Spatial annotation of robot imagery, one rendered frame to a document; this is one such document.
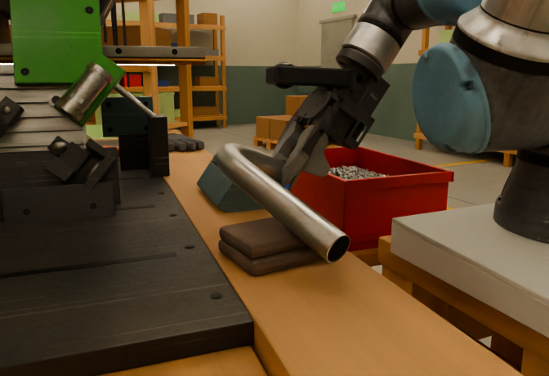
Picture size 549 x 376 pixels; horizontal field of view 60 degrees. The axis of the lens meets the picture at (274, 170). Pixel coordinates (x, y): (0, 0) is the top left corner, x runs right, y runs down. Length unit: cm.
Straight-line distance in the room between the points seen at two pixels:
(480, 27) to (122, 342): 42
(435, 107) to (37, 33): 53
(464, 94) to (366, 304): 22
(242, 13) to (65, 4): 991
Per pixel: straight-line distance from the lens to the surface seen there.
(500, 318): 58
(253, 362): 37
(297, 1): 1128
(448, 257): 58
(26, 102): 74
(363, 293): 43
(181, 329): 37
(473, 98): 50
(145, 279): 46
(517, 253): 59
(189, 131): 368
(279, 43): 1097
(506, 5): 51
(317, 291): 42
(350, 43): 70
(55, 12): 76
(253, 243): 45
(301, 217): 45
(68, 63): 74
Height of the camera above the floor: 108
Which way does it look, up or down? 11 degrees down
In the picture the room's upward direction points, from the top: straight up
